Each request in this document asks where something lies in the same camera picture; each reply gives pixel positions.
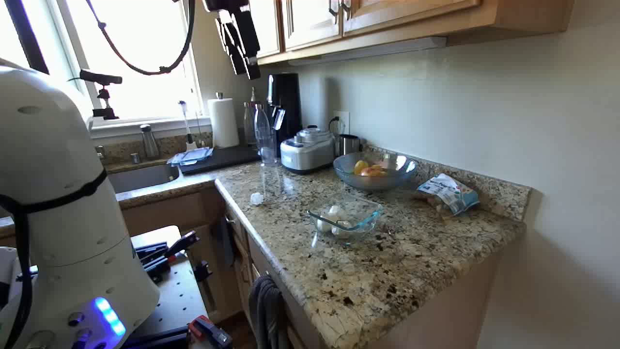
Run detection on small food processor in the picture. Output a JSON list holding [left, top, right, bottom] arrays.
[[280, 125, 340, 175]]

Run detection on black perforated robot stand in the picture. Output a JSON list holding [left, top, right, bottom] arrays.
[[125, 223, 212, 349]]

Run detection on wooden base cabinet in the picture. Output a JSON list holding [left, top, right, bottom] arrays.
[[119, 185, 512, 349]]

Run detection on red blue clamp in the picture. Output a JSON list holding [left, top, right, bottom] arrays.
[[187, 315, 237, 349]]

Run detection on grey hanging towel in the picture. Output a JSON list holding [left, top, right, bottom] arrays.
[[247, 274, 291, 349]]

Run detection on thin dish wand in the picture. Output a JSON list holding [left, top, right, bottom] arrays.
[[179, 99, 198, 152]]

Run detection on bright kitchen window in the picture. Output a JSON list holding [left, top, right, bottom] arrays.
[[0, 0, 214, 128]]

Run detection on square clear glass bowl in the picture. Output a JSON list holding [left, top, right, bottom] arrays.
[[307, 198, 388, 245]]

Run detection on kitchen sink basin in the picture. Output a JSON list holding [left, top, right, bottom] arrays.
[[105, 161, 181, 196]]

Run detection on white wall outlet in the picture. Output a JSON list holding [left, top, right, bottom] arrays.
[[332, 109, 353, 138]]

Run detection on black soda maker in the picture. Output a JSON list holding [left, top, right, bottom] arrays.
[[266, 72, 305, 156]]

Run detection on white paper towel roll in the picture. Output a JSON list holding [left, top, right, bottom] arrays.
[[206, 94, 243, 152]]

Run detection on black ribbed drying mat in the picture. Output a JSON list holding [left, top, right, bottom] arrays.
[[177, 144, 262, 177]]

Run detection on blue white snack bag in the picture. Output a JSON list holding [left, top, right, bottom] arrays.
[[415, 173, 485, 218]]

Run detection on red orange apple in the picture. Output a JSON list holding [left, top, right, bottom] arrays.
[[359, 165, 390, 183]]

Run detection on metal sink faucet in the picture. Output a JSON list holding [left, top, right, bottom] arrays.
[[140, 123, 164, 161]]

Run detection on black camera on tripod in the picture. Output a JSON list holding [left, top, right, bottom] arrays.
[[71, 68, 127, 123]]

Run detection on wooden upper cabinets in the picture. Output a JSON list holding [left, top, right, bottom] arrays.
[[249, 0, 576, 68]]

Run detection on dark metal pot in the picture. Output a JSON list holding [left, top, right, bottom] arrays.
[[334, 132, 365, 159]]

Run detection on blue dish cloth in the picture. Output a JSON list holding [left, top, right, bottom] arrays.
[[167, 146, 216, 171]]

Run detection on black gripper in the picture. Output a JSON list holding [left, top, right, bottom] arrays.
[[202, 0, 264, 82]]

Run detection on grey glass fruit bowl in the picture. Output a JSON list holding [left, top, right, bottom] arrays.
[[332, 152, 423, 194]]

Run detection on black clamp tools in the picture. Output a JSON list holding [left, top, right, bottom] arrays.
[[135, 229, 200, 285]]

